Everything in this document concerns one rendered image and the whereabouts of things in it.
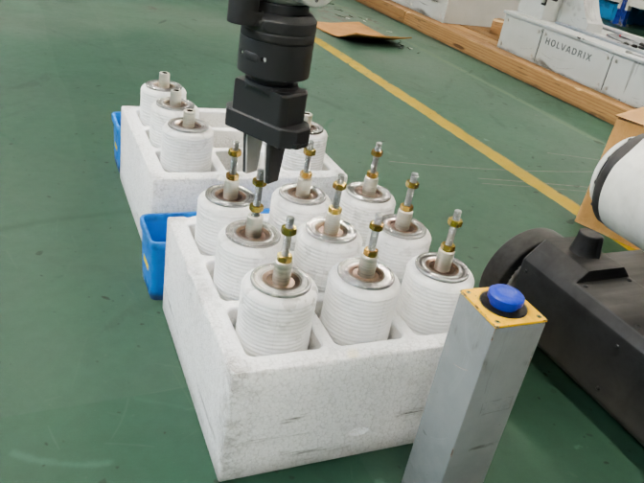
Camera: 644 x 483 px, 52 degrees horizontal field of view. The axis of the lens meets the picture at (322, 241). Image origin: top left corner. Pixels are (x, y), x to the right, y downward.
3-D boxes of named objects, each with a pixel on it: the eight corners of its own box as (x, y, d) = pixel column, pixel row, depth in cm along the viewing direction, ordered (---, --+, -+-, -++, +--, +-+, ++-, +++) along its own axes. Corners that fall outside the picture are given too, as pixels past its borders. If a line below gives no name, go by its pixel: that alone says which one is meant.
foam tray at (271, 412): (361, 289, 131) (379, 208, 122) (470, 432, 100) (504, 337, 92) (162, 308, 115) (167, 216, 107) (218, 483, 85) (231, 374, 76)
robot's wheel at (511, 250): (543, 309, 136) (577, 223, 126) (561, 323, 132) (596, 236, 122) (465, 320, 127) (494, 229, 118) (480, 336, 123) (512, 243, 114)
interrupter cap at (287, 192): (306, 183, 110) (307, 179, 110) (334, 202, 105) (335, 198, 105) (268, 190, 105) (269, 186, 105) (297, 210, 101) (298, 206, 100)
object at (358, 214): (369, 272, 123) (389, 183, 115) (379, 301, 115) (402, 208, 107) (319, 268, 122) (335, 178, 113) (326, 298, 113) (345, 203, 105)
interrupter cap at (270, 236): (232, 218, 95) (233, 215, 94) (284, 229, 94) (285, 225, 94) (218, 243, 88) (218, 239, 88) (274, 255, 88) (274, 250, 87)
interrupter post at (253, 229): (246, 230, 92) (248, 209, 91) (263, 234, 92) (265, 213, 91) (241, 239, 90) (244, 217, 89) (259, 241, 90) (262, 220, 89)
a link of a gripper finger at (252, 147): (260, 170, 89) (264, 126, 86) (242, 174, 87) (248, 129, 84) (251, 166, 90) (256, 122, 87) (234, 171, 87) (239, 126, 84)
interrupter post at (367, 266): (378, 278, 87) (382, 257, 85) (364, 283, 85) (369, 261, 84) (365, 269, 88) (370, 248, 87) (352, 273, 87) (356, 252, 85)
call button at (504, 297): (505, 296, 76) (511, 281, 75) (527, 316, 73) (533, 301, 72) (476, 299, 74) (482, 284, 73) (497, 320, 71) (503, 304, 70)
